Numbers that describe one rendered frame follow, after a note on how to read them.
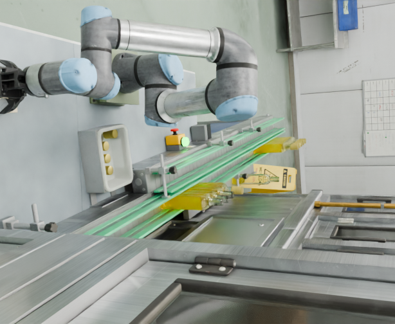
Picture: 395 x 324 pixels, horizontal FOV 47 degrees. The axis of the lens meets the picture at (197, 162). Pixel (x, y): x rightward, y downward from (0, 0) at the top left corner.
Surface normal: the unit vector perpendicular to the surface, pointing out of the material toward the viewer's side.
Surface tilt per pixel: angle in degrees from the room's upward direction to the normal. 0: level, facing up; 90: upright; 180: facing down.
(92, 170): 90
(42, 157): 0
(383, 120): 90
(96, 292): 0
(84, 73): 1
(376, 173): 90
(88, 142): 90
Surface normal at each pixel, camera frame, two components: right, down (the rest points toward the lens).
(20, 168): 0.90, -0.01
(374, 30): -0.42, 0.21
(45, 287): -0.10, -0.98
